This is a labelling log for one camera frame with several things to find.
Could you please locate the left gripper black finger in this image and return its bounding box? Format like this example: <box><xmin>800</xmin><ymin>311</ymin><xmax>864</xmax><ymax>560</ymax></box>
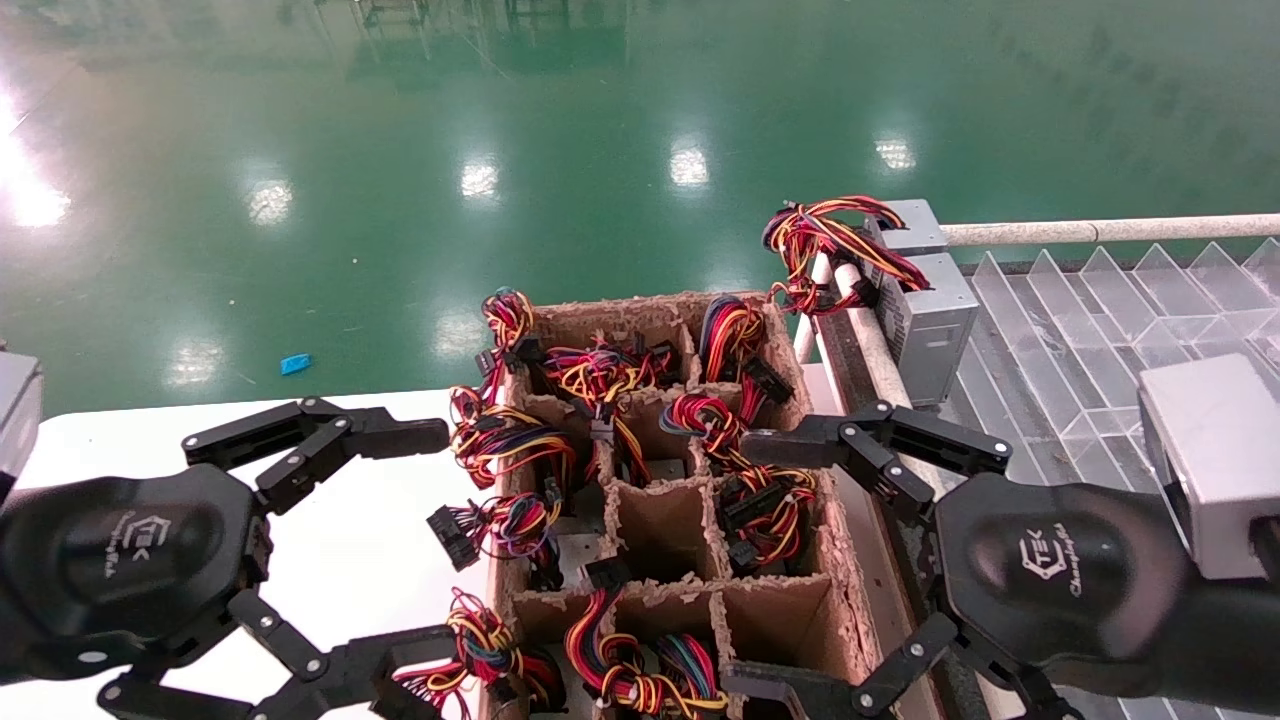
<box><xmin>182</xmin><ymin>397</ymin><xmax>451</xmax><ymax>517</ymax></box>
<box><xmin>97</xmin><ymin>588</ymin><xmax>471</xmax><ymax>720</ymax></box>

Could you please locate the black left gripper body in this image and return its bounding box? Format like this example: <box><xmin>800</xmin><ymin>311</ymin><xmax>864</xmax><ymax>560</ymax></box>
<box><xmin>0</xmin><ymin>466</ymin><xmax>274</xmax><ymax>686</ymax></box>

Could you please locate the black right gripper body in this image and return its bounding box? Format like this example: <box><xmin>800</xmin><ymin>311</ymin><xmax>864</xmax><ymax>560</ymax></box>
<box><xmin>935</xmin><ymin>473</ymin><xmax>1191</xmax><ymax>701</ymax></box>

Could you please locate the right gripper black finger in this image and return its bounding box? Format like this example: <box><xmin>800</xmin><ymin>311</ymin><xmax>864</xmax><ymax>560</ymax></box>
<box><xmin>720</xmin><ymin>612</ymin><xmax>1086</xmax><ymax>720</ymax></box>
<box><xmin>740</xmin><ymin>400</ymin><xmax>1013</xmax><ymax>526</ymax></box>

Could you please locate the power supply with coloured cables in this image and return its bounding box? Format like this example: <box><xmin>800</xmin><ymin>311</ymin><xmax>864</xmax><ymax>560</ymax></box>
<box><xmin>762</xmin><ymin>195</ymin><xmax>981</xmax><ymax>408</ymax></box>
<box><xmin>474</xmin><ymin>288</ymin><xmax>546</xmax><ymax>401</ymax></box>
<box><xmin>715</xmin><ymin>463</ymin><xmax>819</xmax><ymax>578</ymax></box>
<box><xmin>658</xmin><ymin>355</ymin><xmax>798</xmax><ymax>476</ymax></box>

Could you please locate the long slanted white pipe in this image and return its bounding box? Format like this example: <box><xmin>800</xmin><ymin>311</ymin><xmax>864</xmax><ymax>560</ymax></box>
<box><xmin>833</xmin><ymin>262</ymin><xmax>951</xmax><ymax>501</ymax></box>

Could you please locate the short white pipe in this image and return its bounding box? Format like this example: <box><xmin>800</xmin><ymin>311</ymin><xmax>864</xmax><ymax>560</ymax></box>
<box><xmin>793</xmin><ymin>252</ymin><xmax>833</xmax><ymax>366</ymax></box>

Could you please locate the grey power supply unit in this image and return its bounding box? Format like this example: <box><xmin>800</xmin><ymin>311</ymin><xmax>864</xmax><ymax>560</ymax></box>
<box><xmin>868</xmin><ymin>198</ymin><xmax>949</xmax><ymax>257</ymax></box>

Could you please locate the transparent acrylic divider tray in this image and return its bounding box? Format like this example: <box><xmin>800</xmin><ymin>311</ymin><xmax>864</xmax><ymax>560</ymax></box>
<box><xmin>945</xmin><ymin>240</ymin><xmax>1280</xmax><ymax>720</ymax></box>

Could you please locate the brown cardboard divider carton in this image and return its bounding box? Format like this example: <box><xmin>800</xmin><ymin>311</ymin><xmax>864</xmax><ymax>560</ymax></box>
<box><xmin>483</xmin><ymin>290</ymin><xmax>906</xmax><ymax>720</ymax></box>

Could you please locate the long horizontal white pipe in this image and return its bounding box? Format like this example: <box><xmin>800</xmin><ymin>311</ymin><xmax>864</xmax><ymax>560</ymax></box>
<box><xmin>938</xmin><ymin>213</ymin><xmax>1280</xmax><ymax>248</ymax></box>

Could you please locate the far left wire bundle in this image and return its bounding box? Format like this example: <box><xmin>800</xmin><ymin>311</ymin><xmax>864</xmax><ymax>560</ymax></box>
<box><xmin>393</xmin><ymin>588</ymin><xmax>569</xmax><ymax>720</ymax></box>

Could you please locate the right wire bundle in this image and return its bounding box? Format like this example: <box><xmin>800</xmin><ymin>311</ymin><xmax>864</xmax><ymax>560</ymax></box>
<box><xmin>697</xmin><ymin>294</ymin><xmax>769</xmax><ymax>386</ymax></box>

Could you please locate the lower left wire bundle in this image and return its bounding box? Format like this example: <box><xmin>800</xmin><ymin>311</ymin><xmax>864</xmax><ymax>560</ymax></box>
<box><xmin>563</xmin><ymin>588</ymin><xmax>733</xmax><ymax>720</ymax></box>

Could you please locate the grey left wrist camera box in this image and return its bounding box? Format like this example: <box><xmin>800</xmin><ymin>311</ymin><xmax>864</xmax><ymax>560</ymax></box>
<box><xmin>0</xmin><ymin>350</ymin><xmax>44</xmax><ymax>501</ymax></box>

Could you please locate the central wire bundle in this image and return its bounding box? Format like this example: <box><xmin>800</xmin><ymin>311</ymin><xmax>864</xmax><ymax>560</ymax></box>
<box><xmin>540</xmin><ymin>335</ymin><xmax>683</xmax><ymax>486</ymax></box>

